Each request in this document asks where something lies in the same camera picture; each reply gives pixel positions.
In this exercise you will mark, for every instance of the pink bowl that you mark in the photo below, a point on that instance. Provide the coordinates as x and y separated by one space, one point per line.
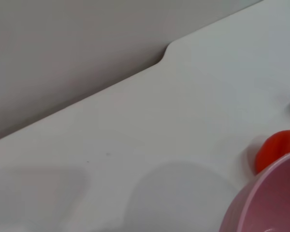
270 198

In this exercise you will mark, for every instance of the orange-red toy pepper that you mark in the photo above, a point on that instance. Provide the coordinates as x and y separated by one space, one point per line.
273 149

